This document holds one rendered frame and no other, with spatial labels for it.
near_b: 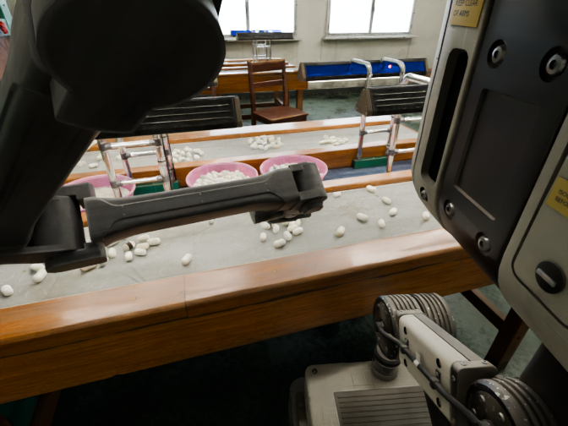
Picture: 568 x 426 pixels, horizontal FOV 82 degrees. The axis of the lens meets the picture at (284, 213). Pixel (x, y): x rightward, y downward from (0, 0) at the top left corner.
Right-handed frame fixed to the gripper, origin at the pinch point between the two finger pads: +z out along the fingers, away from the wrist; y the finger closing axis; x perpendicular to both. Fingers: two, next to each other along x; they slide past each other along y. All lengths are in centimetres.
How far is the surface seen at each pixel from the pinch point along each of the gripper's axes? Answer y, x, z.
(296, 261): -2.0, 12.9, -0.6
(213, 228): 16.0, -0.2, 19.9
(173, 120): 22.3, -25.2, -1.6
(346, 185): -32.8, -9.4, 26.6
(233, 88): -32, -162, 235
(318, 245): -11.0, 10.0, 6.8
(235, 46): -72, -324, 401
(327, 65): -41, -64, 41
